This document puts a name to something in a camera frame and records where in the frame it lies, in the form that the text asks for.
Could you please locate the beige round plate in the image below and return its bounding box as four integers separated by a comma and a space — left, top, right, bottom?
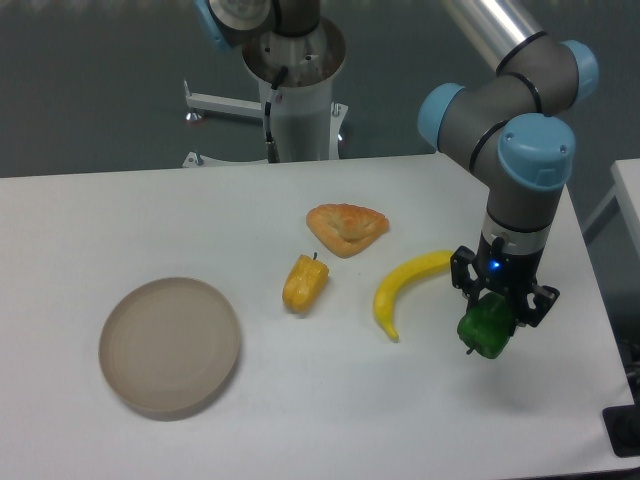
98, 277, 241, 421

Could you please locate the yellow banana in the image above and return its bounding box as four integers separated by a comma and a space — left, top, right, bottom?
372, 250, 453, 342

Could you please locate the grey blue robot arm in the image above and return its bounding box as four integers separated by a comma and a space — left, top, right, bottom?
195, 1, 599, 327

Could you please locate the triangular golden pastry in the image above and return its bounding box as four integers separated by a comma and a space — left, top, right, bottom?
306, 204, 390, 258

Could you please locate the black cable on pedestal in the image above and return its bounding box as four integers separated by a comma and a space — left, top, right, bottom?
263, 65, 289, 163

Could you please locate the yellow bell pepper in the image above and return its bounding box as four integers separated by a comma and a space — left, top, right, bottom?
282, 255, 329, 314

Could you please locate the green bell pepper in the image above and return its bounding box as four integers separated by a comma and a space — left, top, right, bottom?
457, 292, 515, 360

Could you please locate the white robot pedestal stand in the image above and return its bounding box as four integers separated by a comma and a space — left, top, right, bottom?
184, 17, 348, 163

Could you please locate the white side table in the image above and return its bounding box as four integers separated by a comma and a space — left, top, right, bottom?
582, 158, 640, 253

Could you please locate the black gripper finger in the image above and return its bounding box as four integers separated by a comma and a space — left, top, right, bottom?
515, 283, 560, 327
450, 246, 481, 306

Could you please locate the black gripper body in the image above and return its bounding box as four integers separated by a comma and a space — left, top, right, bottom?
475, 230, 542, 296

